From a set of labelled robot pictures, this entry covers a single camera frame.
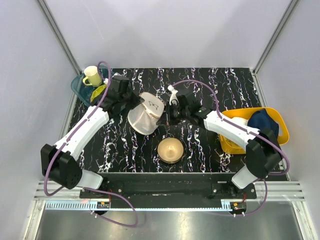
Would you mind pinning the navy blue garment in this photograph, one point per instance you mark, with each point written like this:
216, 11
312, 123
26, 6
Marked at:
261, 120

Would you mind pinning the teal plastic bin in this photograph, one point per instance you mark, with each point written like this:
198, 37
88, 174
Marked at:
83, 92

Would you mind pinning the yellow plastic basket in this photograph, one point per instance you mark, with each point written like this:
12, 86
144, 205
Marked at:
246, 113

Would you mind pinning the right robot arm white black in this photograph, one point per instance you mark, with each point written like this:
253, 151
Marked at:
261, 147

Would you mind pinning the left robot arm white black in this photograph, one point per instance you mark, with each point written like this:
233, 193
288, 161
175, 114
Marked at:
59, 161

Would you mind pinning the white cloth in basket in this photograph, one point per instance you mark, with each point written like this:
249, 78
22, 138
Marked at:
240, 121

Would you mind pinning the yellow-green plate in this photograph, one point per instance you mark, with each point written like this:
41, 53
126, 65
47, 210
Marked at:
99, 90

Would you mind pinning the black marble pattern mat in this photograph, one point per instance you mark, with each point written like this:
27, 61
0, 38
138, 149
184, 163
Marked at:
117, 147

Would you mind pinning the pale yellow mug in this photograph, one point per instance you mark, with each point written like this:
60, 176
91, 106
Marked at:
92, 77

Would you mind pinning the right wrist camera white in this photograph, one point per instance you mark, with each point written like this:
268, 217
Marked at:
173, 100

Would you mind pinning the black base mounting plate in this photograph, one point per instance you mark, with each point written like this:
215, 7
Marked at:
207, 185

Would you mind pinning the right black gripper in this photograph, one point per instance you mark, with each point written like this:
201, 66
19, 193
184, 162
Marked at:
170, 120

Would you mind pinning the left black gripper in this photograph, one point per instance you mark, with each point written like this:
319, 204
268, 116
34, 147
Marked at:
137, 99

